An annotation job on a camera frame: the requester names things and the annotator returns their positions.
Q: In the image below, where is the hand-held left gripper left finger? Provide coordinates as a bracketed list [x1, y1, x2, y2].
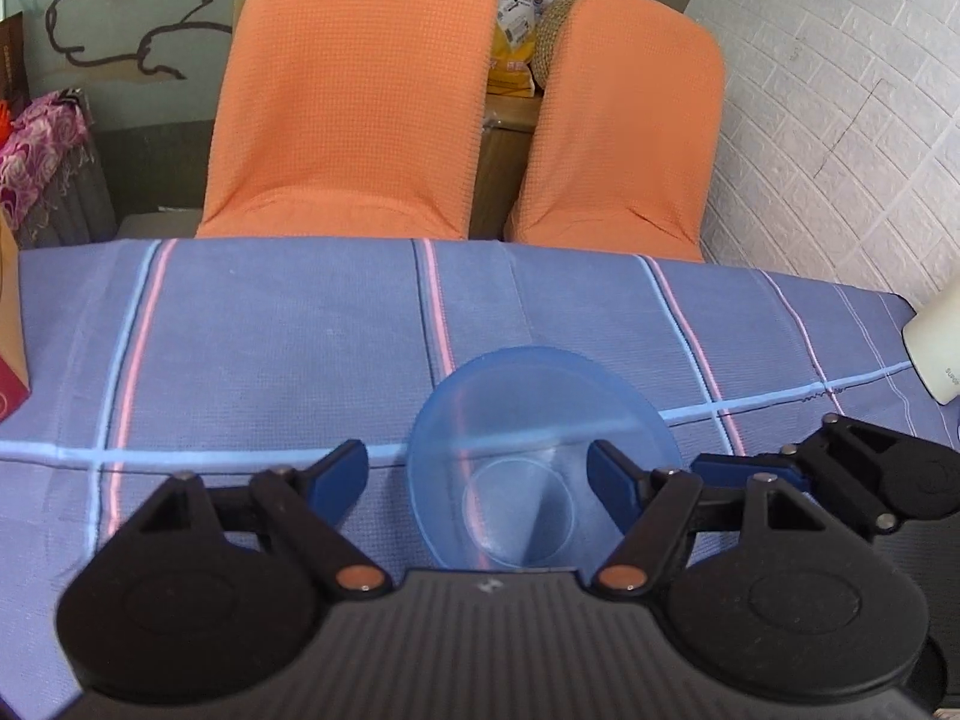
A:
[127, 439, 395, 602]

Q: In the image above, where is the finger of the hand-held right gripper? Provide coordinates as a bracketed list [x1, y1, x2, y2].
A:
[690, 452, 816, 497]

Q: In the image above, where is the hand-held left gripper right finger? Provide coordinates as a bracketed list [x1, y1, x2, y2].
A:
[587, 439, 826, 595]

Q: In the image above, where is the blue plastic bowl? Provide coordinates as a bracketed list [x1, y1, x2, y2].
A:
[407, 346, 683, 569]

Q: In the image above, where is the white thermos jug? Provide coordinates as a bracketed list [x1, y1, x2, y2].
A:
[902, 292, 960, 406]

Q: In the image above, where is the blue checked tablecloth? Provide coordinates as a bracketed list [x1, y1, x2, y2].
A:
[0, 236, 960, 720]

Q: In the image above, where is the cardboard box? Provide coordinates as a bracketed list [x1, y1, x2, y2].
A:
[472, 94, 542, 241]

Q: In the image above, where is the red cracker box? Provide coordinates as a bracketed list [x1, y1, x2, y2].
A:
[0, 210, 32, 422]

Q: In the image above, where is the orange chair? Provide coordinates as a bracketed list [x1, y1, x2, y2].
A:
[504, 0, 727, 263]
[196, 0, 500, 242]

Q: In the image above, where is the grey cloth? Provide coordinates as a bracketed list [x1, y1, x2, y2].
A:
[45, 161, 117, 245]

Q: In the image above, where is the pink patterned cloth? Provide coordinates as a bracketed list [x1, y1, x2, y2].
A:
[0, 88, 95, 248]

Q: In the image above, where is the yellow bag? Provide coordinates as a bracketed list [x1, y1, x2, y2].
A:
[484, 0, 560, 96]

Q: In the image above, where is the woven straw basket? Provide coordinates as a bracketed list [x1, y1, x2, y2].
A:
[534, 0, 593, 85]

